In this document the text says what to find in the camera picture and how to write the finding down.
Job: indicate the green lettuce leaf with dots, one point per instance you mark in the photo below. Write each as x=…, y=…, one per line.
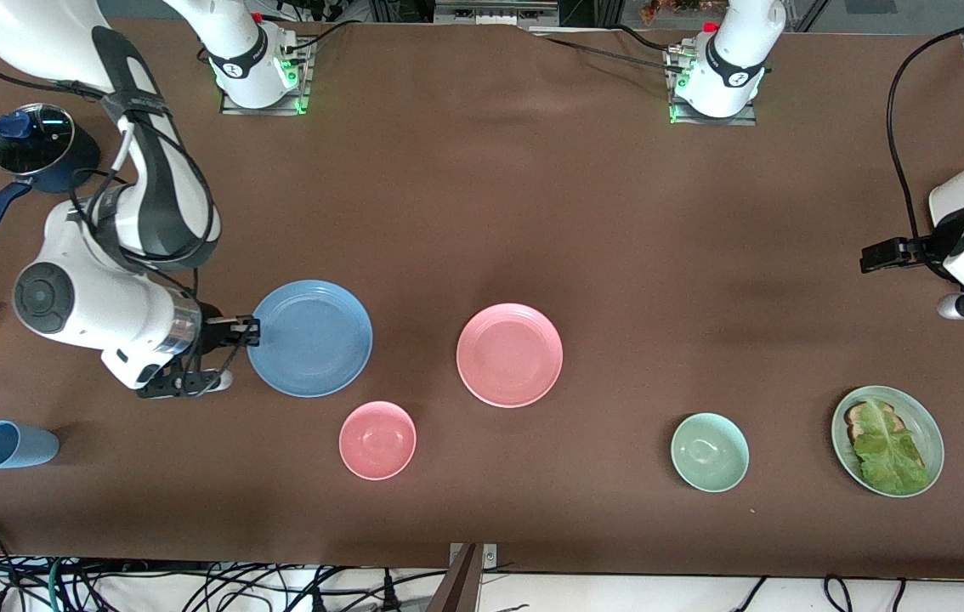
x=890, y=455

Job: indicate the aluminium frame bar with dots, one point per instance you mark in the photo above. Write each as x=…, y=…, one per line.
x=490, y=13

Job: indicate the blue cup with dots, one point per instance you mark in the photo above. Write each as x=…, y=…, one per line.
x=19, y=445

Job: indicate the toast slice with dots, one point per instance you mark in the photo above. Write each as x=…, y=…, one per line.
x=855, y=418

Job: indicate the small metal bracket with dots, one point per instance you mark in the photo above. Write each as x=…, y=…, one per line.
x=490, y=554

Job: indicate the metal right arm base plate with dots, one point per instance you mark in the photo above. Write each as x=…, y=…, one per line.
x=302, y=85

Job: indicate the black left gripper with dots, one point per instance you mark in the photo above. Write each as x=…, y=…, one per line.
x=931, y=247

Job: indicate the small green bowl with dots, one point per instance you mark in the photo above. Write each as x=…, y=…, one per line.
x=710, y=452

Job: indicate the blue plate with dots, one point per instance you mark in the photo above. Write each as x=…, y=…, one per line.
x=312, y=338

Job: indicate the dark blue pot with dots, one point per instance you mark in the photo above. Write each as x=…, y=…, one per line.
x=81, y=166

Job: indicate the green plate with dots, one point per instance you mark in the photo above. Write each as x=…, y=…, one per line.
x=932, y=433

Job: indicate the pink plate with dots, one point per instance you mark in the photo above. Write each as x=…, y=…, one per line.
x=509, y=355

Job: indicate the small pink bowl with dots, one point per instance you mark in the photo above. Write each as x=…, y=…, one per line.
x=377, y=440

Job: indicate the brown table cloth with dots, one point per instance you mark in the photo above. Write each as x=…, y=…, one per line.
x=448, y=212

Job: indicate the dark wedge-shaped beam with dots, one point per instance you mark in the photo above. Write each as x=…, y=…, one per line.
x=456, y=591

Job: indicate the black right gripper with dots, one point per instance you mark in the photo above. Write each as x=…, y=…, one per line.
x=212, y=333

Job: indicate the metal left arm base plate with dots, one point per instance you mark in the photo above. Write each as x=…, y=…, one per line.
x=682, y=115

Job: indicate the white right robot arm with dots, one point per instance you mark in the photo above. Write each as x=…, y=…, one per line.
x=91, y=306

